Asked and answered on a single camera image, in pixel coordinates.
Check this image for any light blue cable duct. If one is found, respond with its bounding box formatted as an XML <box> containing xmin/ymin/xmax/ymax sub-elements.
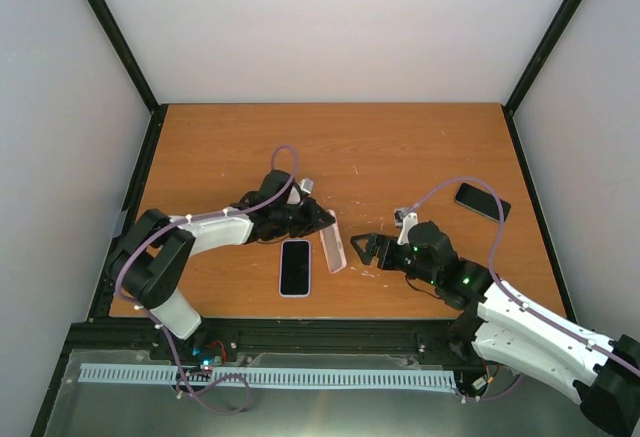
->
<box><xmin>77</xmin><ymin>363</ymin><xmax>456</xmax><ymax>393</ymax></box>

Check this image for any green-edged phone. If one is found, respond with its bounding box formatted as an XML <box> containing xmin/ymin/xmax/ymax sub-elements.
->
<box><xmin>454</xmin><ymin>183</ymin><xmax>511</xmax><ymax>222</ymax></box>

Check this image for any purple phone case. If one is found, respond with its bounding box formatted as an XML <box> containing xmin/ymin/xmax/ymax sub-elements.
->
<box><xmin>277</xmin><ymin>239</ymin><xmax>313</xmax><ymax>299</ymax></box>

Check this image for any pink phone case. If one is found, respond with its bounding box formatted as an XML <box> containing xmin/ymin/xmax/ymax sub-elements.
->
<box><xmin>320</xmin><ymin>209</ymin><xmax>347</xmax><ymax>274</ymax></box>

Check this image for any black aluminium frame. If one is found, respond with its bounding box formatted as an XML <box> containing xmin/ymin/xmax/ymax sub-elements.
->
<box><xmin>32</xmin><ymin>0</ymin><xmax>583</xmax><ymax>436</ymax></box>

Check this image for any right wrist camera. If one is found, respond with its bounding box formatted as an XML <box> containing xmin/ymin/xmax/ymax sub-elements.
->
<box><xmin>394</xmin><ymin>208</ymin><xmax>419</xmax><ymax>245</ymax></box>

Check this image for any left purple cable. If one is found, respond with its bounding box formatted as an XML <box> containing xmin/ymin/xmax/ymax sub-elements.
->
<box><xmin>112</xmin><ymin>144</ymin><xmax>302</xmax><ymax>308</ymax></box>

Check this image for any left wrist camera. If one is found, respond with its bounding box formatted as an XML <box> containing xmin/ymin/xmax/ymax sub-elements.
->
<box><xmin>287</xmin><ymin>178</ymin><xmax>314</xmax><ymax>205</ymax></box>

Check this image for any metal base plate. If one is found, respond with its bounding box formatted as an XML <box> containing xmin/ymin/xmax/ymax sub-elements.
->
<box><xmin>32</xmin><ymin>351</ymin><xmax>600</xmax><ymax>436</ymax></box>

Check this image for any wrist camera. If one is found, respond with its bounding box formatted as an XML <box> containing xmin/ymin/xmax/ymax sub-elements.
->
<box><xmin>394</xmin><ymin>208</ymin><xmax>419</xmax><ymax>245</ymax></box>
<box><xmin>287</xmin><ymin>178</ymin><xmax>314</xmax><ymax>205</ymax></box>

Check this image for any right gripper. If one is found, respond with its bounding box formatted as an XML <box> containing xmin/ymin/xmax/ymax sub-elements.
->
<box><xmin>351</xmin><ymin>232</ymin><xmax>439</xmax><ymax>286</ymax></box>

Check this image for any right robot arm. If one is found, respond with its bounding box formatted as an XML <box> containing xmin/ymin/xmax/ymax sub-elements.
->
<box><xmin>350</xmin><ymin>221</ymin><xmax>639</xmax><ymax>436</ymax></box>

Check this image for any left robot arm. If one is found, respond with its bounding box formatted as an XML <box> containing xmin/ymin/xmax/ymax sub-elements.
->
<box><xmin>106</xmin><ymin>170</ymin><xmax>336</xmax><ymax>360</ymax></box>

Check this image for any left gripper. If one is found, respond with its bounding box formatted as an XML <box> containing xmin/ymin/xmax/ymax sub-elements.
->
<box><xmin>272</xmin><ymin>197</ymin><xmax>336</xmax><ymax>238</ymax></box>

